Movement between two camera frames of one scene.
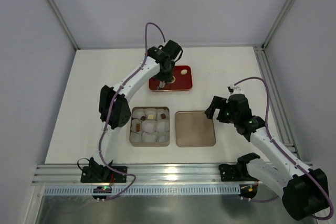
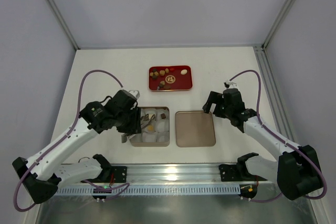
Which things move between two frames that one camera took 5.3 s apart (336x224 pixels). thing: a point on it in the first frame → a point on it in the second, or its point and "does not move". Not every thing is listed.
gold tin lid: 193,129 does not move
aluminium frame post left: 57,9 does not move
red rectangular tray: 182,81 does not move
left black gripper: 164,77 → 132,121
